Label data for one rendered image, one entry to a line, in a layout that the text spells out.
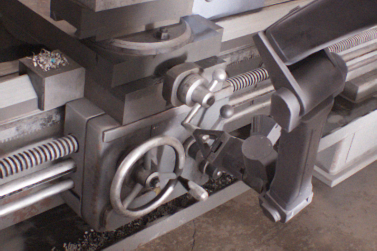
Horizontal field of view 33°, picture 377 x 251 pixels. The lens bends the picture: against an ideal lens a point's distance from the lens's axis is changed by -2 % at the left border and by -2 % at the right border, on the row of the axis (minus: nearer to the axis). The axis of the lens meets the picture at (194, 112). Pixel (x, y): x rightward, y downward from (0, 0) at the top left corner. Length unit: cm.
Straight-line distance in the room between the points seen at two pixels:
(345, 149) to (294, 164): 166
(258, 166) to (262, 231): 123
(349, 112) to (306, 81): 158
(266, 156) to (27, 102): 52
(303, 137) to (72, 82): 62
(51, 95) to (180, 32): 31
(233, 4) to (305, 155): 93
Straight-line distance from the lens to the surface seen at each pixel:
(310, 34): 78
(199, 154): 154
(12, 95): 138
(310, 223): 251
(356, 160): 287
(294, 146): 100
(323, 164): 274
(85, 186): 147
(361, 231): 256
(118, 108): 136
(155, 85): 137
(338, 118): 238
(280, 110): 89
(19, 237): 167
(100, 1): 128
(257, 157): 117
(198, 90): 137
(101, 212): 149
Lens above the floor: 154
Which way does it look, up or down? 31 degrees down
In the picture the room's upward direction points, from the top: 10 degrees clockwise
